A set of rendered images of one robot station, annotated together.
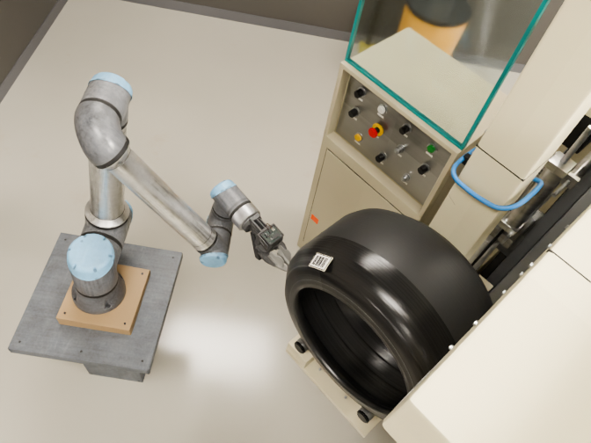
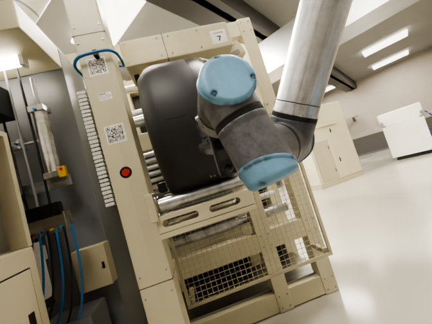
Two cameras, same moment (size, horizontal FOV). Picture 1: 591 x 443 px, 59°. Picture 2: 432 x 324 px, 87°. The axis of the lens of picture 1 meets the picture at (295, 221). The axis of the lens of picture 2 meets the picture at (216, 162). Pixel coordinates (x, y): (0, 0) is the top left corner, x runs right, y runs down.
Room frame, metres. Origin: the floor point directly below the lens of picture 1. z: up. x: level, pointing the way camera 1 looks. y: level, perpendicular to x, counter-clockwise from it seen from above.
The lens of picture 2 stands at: (1.33, 0.47, 0.93)
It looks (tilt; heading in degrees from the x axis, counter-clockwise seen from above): 4 degrees up; 224
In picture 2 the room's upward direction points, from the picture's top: 17 degrees counter-clockwise
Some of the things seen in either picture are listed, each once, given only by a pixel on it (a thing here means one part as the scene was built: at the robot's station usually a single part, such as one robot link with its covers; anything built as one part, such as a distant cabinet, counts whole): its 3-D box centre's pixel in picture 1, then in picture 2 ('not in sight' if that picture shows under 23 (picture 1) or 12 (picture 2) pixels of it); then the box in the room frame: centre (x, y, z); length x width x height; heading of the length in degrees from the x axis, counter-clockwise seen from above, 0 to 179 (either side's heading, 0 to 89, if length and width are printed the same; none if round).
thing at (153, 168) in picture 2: not in sight; (153, 177); (0.63, -0.75, 1.05); 0.20 x 0.15 x 0.30; 143
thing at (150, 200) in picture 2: not in sight; (159, 204); (0.83, -0.42, 0.90); 0.40 x 0.03 x 0.10; 53
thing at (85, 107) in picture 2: not in sight; (98, 148); (0.99, -0.48, 1.19); 0.05 x 0.04 x 0.48; 53
